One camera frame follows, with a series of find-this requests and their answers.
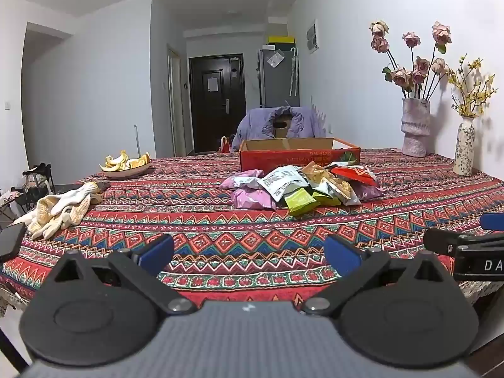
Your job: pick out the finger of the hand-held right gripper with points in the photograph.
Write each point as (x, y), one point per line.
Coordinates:
(493, 221)
(443, 240)

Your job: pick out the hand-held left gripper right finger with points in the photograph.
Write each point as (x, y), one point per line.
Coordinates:
(342, 254)

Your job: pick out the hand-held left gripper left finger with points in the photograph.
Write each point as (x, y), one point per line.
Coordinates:
(159, 250)

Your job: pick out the pile of assorted snack packets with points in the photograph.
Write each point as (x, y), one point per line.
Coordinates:
(283, 183)

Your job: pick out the red cardboard box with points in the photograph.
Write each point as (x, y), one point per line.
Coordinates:
(283, 159)

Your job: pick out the patterned red tablecloth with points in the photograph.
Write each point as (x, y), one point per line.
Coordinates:
(220, 224)

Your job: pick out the white speckled vase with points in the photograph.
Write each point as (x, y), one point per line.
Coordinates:
(464, 149)

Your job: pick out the round plate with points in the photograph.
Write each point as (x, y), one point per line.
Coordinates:
(130, 172)

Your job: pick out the heap of orange peels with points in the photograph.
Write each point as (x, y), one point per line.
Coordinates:
(122, 161)

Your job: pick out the white knit glove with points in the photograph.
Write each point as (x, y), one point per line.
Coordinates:
(55, 222)
(75, 197)

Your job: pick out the mop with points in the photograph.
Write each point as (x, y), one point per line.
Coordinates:
(137, 141)

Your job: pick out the pink textured vase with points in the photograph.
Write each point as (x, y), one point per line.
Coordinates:
(415, 126)

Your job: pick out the red bag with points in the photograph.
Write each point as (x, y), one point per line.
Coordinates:
(225, 145)

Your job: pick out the yellow flower branches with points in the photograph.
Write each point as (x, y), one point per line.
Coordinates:
(472, 94)

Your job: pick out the brown chair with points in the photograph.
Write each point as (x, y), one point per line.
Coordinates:
(280, 128)

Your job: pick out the dark entrance door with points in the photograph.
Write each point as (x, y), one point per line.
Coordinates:
(208, 110)

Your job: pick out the white interior door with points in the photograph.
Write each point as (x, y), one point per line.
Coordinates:
(175, 102)

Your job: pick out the purple puffer jacket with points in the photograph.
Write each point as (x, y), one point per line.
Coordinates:
(256, 126)

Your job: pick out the bunch of pink roses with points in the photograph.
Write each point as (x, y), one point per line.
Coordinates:
(401, 76)

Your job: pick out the grey refrigerator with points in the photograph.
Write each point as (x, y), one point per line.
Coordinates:
(275, 82)

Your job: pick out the white umbrella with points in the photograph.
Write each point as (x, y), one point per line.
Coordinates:
(293, 71)

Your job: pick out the clear plastic bag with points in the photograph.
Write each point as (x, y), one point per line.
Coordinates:
(275, 59)

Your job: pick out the yellow box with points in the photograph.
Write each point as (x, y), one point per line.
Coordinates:
(281, 42)

